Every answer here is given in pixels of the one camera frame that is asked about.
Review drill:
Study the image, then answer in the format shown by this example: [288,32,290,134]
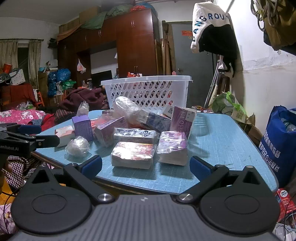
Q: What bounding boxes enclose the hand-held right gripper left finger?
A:
[24,155,116,205]

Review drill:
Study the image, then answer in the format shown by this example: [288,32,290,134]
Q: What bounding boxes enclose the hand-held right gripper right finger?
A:
[176,156,270,205]

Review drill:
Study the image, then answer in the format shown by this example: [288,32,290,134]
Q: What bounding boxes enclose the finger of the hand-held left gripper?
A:
[5,131,60,150]
[0,123,42,136]

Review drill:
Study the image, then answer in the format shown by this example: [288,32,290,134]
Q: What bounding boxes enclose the pink white box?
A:
[55,126,76,148]

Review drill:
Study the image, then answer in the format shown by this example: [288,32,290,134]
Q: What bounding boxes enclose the white ball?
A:
[64,136,91,158]

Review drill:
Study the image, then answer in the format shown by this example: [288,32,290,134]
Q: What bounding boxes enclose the purple white box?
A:
[157,131,188,166]

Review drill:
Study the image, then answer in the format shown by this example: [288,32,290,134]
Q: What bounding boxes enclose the pink purple box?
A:
[93,116,127,148]

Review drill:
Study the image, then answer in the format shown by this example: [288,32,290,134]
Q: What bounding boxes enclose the lavender purple box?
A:
[72,114,94,142]

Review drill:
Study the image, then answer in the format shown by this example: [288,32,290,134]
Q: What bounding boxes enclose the orange red packet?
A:
[90,119,102,131]

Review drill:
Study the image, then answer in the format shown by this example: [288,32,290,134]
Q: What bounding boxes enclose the small clear plastic bag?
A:
[76,101,90,116]

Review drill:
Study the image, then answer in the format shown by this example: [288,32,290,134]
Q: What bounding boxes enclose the tall purple box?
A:
[170,106,197,140]

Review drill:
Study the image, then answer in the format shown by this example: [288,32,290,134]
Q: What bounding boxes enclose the dark print box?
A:
[113,127,160,145]

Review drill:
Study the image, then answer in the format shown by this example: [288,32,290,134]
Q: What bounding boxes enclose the dark blue box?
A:
[143,112,172,134]

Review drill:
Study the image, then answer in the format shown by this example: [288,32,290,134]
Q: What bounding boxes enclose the clear plastic bag of items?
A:
[113,96,149,126]

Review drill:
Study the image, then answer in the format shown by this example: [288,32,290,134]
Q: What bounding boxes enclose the white plastic laundry basket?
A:
[100,75,194,114]

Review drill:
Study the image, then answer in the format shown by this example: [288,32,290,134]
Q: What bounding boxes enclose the pink floral blanket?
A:
[0,109,46,125]

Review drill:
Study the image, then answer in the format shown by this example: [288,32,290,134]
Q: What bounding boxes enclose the brown white checkered cloth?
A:
[2,155,50,193]

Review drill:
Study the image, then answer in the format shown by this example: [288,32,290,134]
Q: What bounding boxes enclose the plaid red cloth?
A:
[54,108,77,123]

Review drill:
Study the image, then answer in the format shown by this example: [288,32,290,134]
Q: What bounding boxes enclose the red plastic stool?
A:
[36,91,46,107]

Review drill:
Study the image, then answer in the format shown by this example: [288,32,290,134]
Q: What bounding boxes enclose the red cloth covered cabinet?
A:
[0,84,36,109]

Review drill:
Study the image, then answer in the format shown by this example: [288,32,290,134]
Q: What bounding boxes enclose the blue plastic bag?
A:
[47,72,57,97]
[56,68,72,83]

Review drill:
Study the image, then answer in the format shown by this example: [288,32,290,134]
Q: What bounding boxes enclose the floral storage box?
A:
[10,69,26,86]

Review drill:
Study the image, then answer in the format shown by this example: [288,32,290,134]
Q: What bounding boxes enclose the maroon cloth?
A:
[59,87,108,113]

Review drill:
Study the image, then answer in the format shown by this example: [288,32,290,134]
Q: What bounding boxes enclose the green plastic basket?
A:
[60,80,77,91]

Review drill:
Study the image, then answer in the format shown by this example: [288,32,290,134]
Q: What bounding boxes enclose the beige curtain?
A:
[28,39,42,90]
[0,39,19,70]

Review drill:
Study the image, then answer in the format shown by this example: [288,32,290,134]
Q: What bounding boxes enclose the green white plastic bag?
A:
[211,91,248,123]

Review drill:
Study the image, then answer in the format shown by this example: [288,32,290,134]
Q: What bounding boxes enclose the purple floral fabric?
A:
[0,201,18,235]

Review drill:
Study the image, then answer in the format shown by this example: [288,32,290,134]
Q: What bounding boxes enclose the white pink hanging bag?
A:
[77,59,87,74]

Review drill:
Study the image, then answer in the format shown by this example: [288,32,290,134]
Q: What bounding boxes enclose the blue shopping bag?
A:
[259,105,296,189]

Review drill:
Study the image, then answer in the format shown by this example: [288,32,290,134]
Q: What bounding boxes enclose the black television screen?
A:
[91,70,113,88]

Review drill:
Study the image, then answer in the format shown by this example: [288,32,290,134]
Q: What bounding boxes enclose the metal crutches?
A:
[203,59,226,108]

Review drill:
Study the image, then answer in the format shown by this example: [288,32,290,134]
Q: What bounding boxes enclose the red medicine box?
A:
[274,188,296,223]

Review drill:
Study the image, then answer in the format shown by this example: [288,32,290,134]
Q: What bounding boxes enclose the plastic bottle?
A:
[281,118,296,133]

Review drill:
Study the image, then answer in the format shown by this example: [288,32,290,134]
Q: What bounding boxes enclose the grey door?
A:
[171,21,215,108]

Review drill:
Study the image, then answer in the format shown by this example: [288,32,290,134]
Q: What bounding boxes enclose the cardboard boxes on wardrobe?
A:
[59,6,102,33]

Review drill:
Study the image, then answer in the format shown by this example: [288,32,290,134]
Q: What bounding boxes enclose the wooden poles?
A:
[161,20,172,75]

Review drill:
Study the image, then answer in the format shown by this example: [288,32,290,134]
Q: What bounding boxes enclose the brown wooden wardrobe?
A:
[57,8,163,107]

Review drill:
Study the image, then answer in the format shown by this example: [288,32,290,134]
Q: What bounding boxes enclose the green cloth bundle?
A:
[81,4,132,29]

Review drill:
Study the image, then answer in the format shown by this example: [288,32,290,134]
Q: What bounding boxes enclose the white black hanging garment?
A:
[190,1,239,78]

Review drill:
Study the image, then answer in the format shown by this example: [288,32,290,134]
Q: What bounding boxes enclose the olive hanging bag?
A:
[263,0,296,51]

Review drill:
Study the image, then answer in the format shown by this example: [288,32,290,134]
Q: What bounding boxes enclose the white cables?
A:
[275,213,296,241]

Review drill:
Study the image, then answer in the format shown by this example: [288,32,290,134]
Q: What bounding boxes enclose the coil of rope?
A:
[251,0,273,32]

